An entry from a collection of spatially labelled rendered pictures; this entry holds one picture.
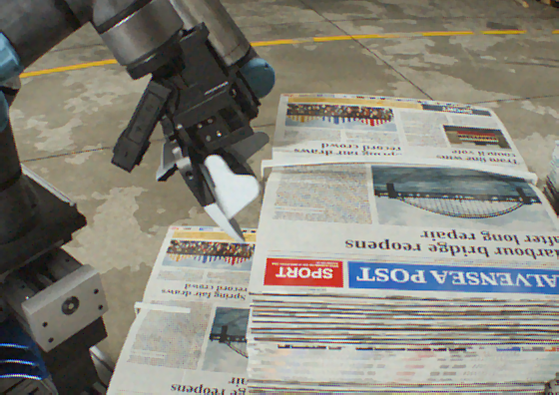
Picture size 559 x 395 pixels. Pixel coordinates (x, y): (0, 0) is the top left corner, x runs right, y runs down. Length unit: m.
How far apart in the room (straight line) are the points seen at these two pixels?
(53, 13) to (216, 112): 0.18
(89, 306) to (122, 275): 1.16
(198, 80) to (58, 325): 0.51
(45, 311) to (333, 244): 0.54
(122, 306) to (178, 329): 1.26
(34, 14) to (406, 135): 0.41
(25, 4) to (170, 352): 0.43
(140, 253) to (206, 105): 1.68
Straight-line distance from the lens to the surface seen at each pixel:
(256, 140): 0.63
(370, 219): 0.49
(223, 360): 0.67
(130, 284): 2.04
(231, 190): 0.55
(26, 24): 0.51
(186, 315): 0.73
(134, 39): 0.51
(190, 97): 0.55
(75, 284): 0.89
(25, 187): 0.96
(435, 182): 0.56
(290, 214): 0.48
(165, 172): 0.95
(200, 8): 0.92
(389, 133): 0.64
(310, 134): 0.62
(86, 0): 0.51
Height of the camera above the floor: 1.34
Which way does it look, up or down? 33 degrees down
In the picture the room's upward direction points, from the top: straight up
